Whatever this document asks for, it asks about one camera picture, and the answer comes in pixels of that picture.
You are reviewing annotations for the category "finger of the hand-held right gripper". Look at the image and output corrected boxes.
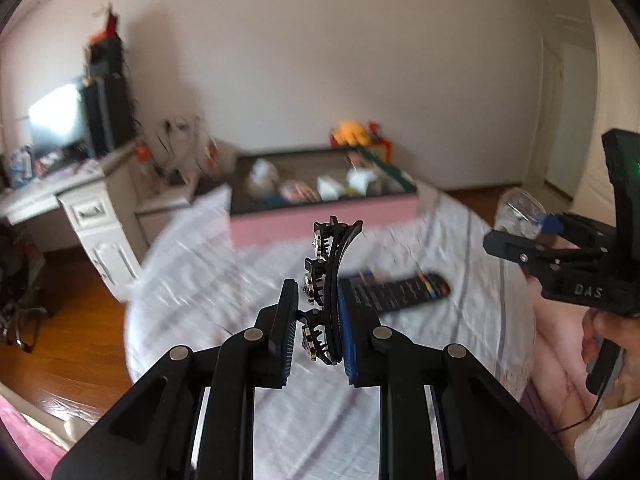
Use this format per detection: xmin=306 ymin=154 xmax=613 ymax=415
xmin=541 ymin=212 xmax=618 ymax=243
xmin=483 ymin=229 xmax=607 ymax=276

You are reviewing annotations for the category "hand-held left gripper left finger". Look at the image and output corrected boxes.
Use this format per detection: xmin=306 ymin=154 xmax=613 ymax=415
xmin=52 ymin=279 xmax=301 ymax=480

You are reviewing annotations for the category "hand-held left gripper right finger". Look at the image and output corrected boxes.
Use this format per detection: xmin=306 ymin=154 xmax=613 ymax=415
xmin=336 ymin=279 xmax=581 ymax=480

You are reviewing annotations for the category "clear plastic cup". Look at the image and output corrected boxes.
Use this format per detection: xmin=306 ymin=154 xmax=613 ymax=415
xmin=494 ymin=187 xmax=548 ymax=241

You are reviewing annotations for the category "black rhinestone hair clip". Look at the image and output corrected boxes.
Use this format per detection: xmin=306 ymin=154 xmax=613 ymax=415
xmin=302 ymin=216 xmax=363 ymax=367

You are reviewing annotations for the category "pink storage box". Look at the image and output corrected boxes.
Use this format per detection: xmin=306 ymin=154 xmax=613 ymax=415
xmin=229 ymin=146 xmax=420 ymax=251

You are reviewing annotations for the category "white plastic figurine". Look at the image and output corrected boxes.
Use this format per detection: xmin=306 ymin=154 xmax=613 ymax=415
xmin=249 ymin=159 xmax=281 ymax=197

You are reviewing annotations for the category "person's right hand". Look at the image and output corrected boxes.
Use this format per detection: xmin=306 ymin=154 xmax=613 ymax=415
xmin=581 ymin=307 xmax=640 ymax=396

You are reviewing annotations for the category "black remote control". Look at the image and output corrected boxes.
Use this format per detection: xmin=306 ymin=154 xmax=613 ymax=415
xmin=345 ymin=271 xmax=452 ymax=317

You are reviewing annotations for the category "white door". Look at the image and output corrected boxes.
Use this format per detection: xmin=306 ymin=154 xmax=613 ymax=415
xmin=545 ymin=42 xmax=601 ymax=196

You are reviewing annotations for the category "white plastic holder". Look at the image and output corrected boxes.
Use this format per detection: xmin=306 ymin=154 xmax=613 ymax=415
xmin=316 ymin=175 xmax=347 ymax=202

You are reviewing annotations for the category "white nightstand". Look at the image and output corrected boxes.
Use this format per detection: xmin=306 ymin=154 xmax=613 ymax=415
xmin=135 ymin=180 xmax=231 ymax=261

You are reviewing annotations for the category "red pen holder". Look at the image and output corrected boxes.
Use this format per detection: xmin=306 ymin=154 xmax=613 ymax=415
xmin=367 ymin=122 xmax=397 ymax=162

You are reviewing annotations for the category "yellow octopus plush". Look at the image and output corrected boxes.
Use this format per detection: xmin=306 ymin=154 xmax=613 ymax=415
xmin=334 ymin=120 xmax=368 ymax=145

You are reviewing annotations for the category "white drawer cabinet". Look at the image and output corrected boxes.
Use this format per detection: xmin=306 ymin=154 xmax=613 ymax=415
xmin=57 ymin=165 xmax=146 ymax=303

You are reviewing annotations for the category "office chair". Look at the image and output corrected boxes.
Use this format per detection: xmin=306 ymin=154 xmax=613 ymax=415
xmin=0 ymin=305 xmax=48 ymax=353

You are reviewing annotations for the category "pink bed sheet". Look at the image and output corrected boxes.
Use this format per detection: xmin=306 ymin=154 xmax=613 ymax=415
xmin=0 ymin=385 xmax=71 ymax=480

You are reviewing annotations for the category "white desk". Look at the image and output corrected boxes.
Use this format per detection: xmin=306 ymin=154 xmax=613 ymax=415
xmin=0 ymin=145 xmax=146 ymax=303

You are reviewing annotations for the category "black computer monitor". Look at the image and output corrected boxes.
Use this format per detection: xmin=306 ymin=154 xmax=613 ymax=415
xmin=28 ymin=82 xmax=88 ymax=153

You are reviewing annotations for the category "blue box on desk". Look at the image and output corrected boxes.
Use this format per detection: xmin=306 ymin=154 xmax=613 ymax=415
xmin=7 ymin=147 xmax=33 ymax=186

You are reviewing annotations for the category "black speaker box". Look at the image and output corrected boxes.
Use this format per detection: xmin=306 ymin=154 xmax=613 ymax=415
xmin=85 ymin=35 xmax=126 ymax=81

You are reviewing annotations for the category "red box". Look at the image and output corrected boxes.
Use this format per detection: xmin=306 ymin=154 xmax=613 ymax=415
xmin=92 ymin=7 xmax=121 ymax=43

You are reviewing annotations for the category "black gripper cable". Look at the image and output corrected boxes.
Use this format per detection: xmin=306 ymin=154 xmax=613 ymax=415
xmin=552 ymin=390 xmax=606 ymax=433

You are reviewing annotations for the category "black power cable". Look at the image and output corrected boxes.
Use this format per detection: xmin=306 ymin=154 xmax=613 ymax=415
xmin=157 ymin=115 xmax=211 ymax=181

